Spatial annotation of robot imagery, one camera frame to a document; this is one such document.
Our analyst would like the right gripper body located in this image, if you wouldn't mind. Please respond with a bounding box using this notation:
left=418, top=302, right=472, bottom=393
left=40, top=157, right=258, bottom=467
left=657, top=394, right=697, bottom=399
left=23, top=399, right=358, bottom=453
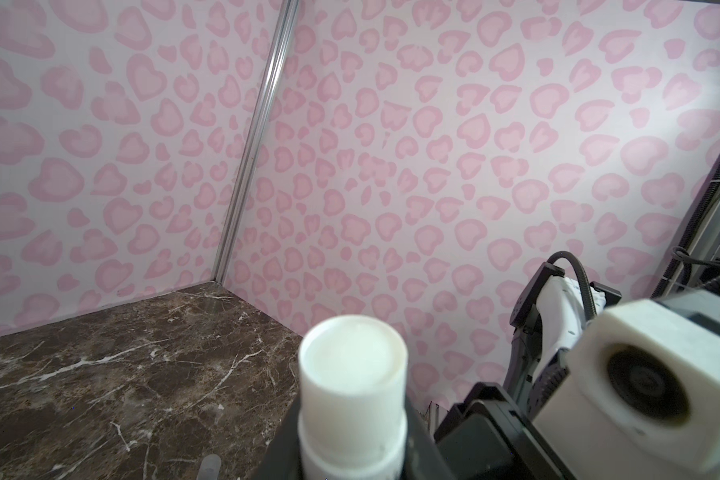
left=434, top=382, right=574, bottom=479

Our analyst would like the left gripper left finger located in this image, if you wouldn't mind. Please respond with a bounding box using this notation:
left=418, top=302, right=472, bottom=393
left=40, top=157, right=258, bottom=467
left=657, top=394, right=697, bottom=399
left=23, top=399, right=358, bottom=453
left=252, top=398, right=303, bottom=480

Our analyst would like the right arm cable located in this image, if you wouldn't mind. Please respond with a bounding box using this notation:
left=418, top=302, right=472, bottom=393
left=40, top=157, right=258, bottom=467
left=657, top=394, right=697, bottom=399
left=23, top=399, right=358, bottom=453
left=545, top=250, right=720, bottom=322

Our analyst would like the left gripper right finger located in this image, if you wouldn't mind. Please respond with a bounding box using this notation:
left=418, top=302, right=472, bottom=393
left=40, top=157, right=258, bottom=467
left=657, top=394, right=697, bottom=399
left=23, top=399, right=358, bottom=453
left=400, top=398, right=455, bottom=480

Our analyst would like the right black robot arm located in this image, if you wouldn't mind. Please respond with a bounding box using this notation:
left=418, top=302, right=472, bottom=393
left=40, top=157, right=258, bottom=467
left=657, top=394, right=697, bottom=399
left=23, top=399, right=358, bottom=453
left=434, top=251, right=622, bottom=479

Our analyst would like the clear glue stick cap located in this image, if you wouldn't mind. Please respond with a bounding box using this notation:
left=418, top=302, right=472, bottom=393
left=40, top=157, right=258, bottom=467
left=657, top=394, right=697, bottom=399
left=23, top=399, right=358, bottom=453
left=196, top=454, right=222, bottom=480

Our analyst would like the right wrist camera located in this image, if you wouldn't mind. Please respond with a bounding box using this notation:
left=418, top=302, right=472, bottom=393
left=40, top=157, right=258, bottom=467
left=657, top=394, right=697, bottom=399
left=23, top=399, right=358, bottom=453
left=533, top=290, right=720, bottom=479

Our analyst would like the white glue stick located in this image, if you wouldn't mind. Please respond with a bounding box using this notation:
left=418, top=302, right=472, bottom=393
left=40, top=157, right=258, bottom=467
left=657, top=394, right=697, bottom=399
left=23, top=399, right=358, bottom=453
left=297, top=315, right=408, bottom=479

